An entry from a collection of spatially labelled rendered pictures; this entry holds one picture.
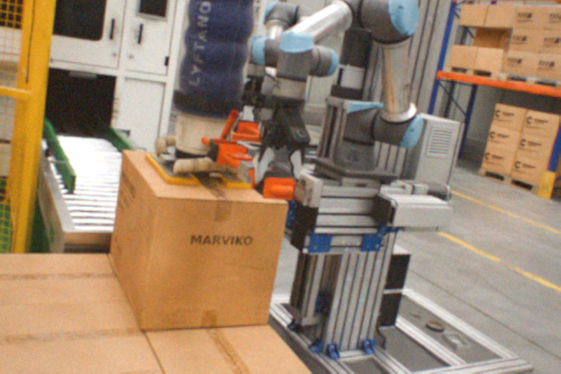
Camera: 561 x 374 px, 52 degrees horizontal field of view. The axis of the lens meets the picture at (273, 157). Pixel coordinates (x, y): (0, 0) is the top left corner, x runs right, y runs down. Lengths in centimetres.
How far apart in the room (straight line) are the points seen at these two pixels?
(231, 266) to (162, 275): 21
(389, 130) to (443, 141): 53
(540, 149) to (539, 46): 157
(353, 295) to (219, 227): 91
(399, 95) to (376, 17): 27
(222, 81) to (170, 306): 69
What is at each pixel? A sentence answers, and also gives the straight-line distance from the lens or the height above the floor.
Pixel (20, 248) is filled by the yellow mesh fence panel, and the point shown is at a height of 25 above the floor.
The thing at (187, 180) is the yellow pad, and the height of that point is 96.
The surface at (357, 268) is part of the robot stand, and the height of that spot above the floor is 59.
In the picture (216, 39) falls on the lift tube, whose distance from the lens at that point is 181.
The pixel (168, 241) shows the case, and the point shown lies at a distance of 167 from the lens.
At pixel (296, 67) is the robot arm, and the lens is 133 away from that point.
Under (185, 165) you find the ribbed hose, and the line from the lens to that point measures 174.
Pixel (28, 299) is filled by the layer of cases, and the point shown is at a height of 54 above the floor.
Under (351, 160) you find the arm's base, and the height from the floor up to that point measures 106.
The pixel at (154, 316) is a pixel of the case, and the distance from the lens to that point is 175.
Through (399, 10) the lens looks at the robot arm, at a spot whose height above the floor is 155.
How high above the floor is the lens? 137
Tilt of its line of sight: 10 degrees down
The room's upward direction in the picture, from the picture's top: 10 degrees clockwise
